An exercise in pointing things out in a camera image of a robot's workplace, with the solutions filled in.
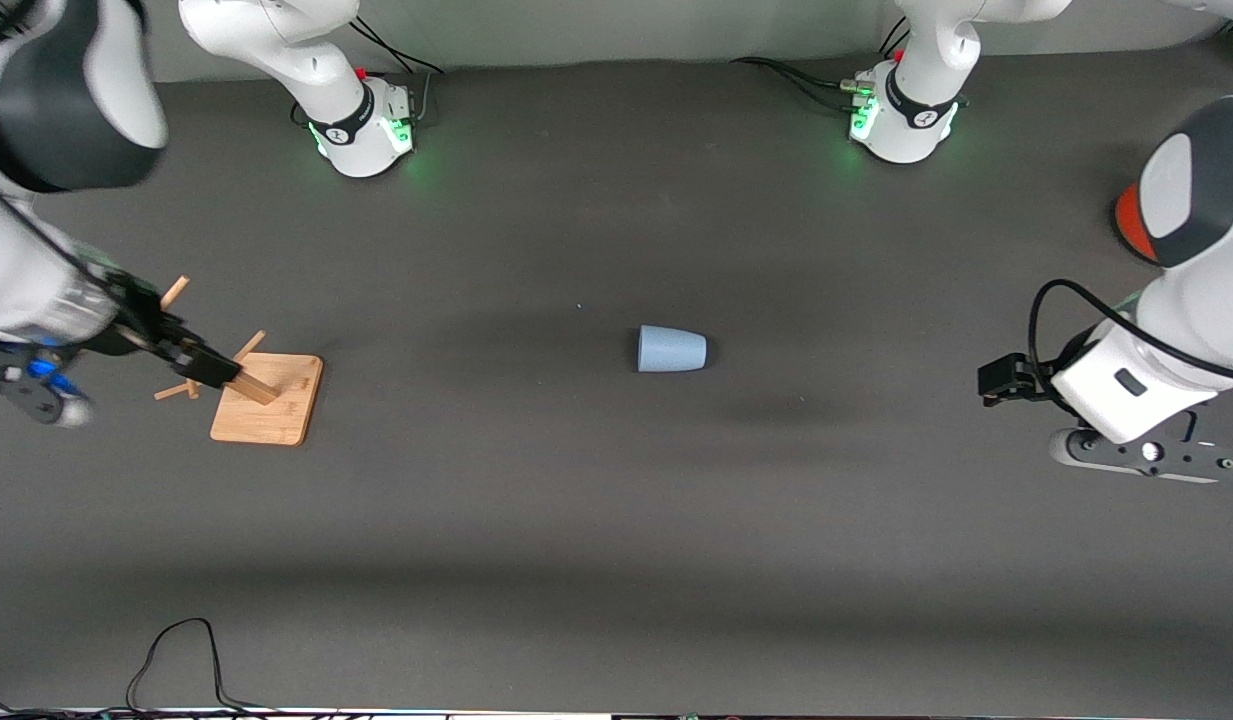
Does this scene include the black right arm base cables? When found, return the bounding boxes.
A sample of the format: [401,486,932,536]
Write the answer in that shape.
[341,18,449,126]

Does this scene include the light blue plastic cup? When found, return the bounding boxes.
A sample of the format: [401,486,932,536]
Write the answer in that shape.
[636,325,709,374]

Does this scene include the black arm base cables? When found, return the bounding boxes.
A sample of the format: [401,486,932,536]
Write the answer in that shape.
[341,18,449,126]
[731,15,912,116]

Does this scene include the orange can with grey lid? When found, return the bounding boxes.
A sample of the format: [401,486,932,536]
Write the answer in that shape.
[1114,183,1167,264]

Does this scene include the wooden mug tree rack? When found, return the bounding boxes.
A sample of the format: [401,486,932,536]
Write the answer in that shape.
[154,275,325,447]

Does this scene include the black looped cable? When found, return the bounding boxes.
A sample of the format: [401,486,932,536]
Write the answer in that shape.
[126,618,277,716]

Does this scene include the black left arm base cables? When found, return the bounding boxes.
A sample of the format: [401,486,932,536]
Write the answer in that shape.
[731,15,912,116]

